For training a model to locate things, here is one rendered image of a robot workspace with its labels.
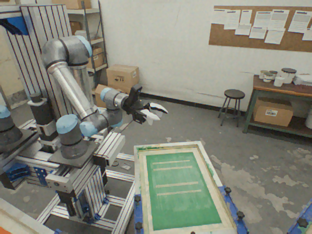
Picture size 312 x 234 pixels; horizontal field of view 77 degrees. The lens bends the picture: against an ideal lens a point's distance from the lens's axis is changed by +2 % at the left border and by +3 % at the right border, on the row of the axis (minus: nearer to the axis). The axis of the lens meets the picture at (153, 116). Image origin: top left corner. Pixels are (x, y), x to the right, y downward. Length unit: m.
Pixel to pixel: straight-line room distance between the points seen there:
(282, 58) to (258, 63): 0.35
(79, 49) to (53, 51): 0.12
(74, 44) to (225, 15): 3.06
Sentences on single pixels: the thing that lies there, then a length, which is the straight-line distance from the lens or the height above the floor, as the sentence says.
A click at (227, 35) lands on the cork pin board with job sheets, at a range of 3.83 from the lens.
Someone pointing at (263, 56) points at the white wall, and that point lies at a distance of 3.91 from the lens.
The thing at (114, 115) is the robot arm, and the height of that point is 1.58.
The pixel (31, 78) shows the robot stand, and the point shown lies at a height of 1.65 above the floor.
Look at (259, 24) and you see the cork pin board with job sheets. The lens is 3.79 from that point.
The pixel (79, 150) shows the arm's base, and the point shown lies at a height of 1.30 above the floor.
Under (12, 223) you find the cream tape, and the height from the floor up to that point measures 1.08.
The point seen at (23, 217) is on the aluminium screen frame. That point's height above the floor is 1.11.
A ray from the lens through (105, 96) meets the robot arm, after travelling 0.95.
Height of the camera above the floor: 2.07
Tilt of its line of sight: 32 degrees down
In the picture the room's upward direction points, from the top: straight up
